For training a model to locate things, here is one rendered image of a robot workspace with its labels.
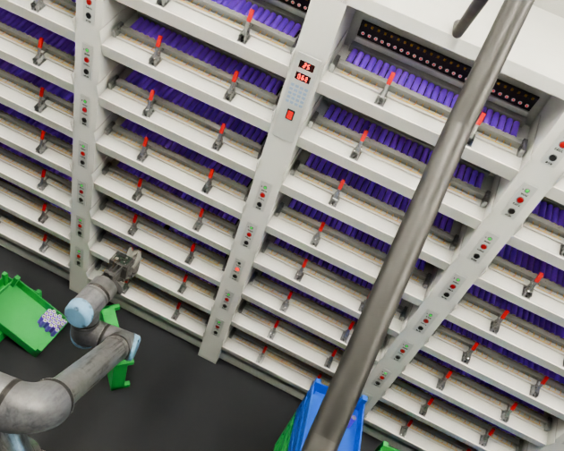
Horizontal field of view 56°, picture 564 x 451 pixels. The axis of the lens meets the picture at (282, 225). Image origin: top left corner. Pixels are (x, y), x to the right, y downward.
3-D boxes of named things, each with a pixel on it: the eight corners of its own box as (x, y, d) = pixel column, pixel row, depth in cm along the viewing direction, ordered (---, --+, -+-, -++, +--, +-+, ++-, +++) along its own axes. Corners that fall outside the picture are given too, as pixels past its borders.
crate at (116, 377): (110, 391, 225) (130, 387, 229) (114, 365, 212) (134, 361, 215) (98, 332, 243) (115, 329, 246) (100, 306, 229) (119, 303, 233)
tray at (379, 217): (445, 270, 174) (464, 251, 162) (278, 191, 179) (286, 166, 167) (459, 225, 184) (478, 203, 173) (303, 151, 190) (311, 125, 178)
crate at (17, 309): (65, 324, 241) (72, 318, 236) (35, 358, 226) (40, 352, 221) (12, 282, 236) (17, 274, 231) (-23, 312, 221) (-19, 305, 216)
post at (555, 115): (351, 434, 242) (617, 106, 127) (332, 424, 243) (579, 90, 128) (361, 398, 257) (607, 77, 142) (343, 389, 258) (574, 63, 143)
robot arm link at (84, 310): (62, 322, 171) (61, 302, 165) (85, 297, 181) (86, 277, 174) (87, 335, 170) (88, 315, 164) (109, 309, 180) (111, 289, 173)
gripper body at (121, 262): (137, 258, 186) (117, 279, 177) (134, 274, 192) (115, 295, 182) (118, 249, 187) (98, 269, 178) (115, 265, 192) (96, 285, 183)
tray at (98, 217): (219, 286, 218) (221, 276, 210) (92, 223, 223) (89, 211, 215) (242, 250, 228) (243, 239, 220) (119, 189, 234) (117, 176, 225)
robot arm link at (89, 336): (95, 356, 179) (97, 334, 171) (64, 344, 179) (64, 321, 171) (109, 336, 186) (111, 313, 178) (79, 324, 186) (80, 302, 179)
